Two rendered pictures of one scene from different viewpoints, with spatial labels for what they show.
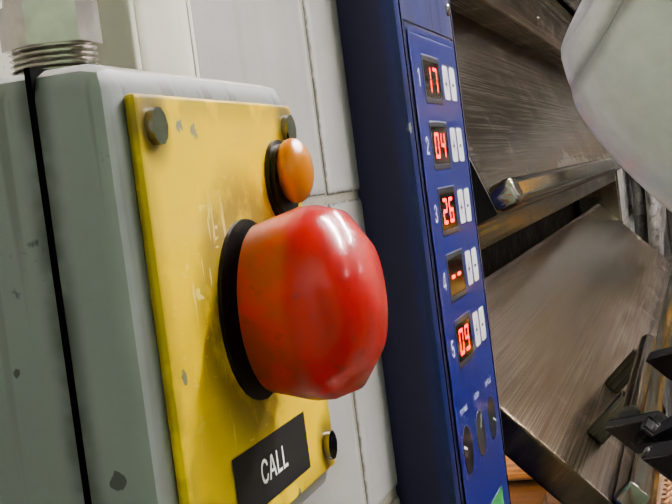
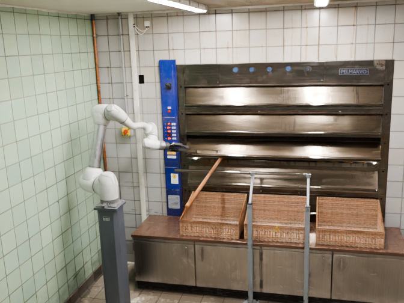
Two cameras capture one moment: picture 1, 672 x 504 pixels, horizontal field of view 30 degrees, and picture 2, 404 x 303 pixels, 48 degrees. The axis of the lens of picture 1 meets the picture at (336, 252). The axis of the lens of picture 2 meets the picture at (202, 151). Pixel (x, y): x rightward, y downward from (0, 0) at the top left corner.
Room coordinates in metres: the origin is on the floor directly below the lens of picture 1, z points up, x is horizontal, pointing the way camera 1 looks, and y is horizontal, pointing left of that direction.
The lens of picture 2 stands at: (0.81, -4.48, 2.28)
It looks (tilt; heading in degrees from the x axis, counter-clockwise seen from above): 13 degrees down; 87
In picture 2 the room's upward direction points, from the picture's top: 2 degrees counter-clockwise
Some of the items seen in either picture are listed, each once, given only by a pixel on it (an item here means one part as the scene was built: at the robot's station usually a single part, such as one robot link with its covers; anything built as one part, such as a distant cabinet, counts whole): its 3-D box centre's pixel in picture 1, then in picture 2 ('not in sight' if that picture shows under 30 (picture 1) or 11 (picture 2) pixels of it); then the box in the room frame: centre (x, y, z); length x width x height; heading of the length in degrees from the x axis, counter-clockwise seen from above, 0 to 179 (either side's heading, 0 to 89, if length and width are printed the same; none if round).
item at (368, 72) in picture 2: not in sight; (279, 74); (1.73, -0.31, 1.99); 1.80 x 0.08 x 0.21; 164
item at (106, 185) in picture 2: not in sight; (107, 184); (0.18, -0.80, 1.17); 0.18 x 0.16 x 0.22; 143
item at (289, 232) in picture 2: not in sight; (277, 217); (1.65, -0.59, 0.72); 0.56 x 0.49 x 0.28; 164
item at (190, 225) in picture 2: not in sight; (214, 213); (1.09, -0.42, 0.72); 0.56 x 0.49 x 0.28; 162
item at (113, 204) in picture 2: not in sight; (108, 201); (0.18, -0.83, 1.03); 0.22 x 0.18 x 0.06; 74
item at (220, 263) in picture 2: not in sight; (264, 260); (1.54, -0.57, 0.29); 2.42 x 0.56 x 0.58; 164
